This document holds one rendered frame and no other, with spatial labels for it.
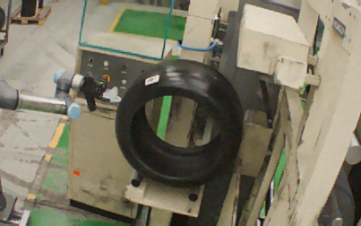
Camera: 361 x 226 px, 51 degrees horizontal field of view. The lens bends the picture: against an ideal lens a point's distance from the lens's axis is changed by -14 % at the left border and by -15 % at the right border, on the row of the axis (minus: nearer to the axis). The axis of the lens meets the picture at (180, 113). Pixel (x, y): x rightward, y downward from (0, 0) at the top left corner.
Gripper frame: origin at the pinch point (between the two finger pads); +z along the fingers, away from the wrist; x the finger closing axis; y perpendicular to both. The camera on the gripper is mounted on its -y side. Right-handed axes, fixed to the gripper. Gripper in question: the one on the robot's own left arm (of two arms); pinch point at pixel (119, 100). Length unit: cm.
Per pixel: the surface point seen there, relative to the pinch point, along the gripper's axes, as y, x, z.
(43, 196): -131, 57, -55
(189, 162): -26.5, 12.5, 40.4
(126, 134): -7.9, -12.3, 9.2
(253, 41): 56, -37, 45
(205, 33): 37, 25, 27
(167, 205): -39, -12, 37
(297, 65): 56, -46, 61
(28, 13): -145, 513, -323
